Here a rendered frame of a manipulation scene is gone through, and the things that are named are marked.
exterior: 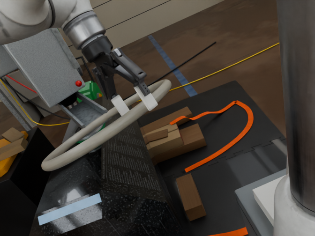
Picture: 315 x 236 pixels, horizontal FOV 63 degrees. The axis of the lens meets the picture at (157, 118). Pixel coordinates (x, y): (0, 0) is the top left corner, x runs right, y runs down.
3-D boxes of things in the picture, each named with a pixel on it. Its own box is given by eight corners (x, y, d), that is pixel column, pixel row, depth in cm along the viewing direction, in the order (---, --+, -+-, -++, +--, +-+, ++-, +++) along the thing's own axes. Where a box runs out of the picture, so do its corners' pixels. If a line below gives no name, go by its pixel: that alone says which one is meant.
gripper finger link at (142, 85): (137, 76, 62) (143, 71, 60) (148, 93, 63) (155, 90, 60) (132, 78, 61) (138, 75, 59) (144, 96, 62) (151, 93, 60)
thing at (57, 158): (47, 161, 101) (42, 155, 101) (143, 94, 117) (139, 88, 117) (42, 190, 56) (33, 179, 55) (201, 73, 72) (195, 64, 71)
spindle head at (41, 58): (39, 98, 159) (-12, 29, 136) (70, 79, 166) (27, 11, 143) (53, 113, 131) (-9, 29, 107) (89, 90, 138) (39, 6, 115)
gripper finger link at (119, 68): (113, 61, 67) (113, 56, 66) (146, 80, 63) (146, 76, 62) (102, 67, 65) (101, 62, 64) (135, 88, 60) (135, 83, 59)
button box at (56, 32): (71, 67, 136) (38, 14, 121) (75, 65, 137) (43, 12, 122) (75, 69, 130) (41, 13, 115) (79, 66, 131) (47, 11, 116)
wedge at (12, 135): (5, 139, 206) (1, 135, 204) (16, 131, 211) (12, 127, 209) (14, 144, 193) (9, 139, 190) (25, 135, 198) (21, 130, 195)
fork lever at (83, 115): (46, 102, 159) (41, 96, 157) (73, 86, 166) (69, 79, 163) (80, 140, 104) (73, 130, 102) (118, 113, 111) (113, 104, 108)
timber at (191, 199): (206, 215, 174) (201, 204, 168) (190, 221, 175) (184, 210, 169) (195, 183, 199) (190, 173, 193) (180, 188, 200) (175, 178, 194)
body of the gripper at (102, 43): (110, 29, 63) (131, 61, 65) (97, 43, 70) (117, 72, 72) (86, 40, 59) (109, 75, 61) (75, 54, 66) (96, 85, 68)
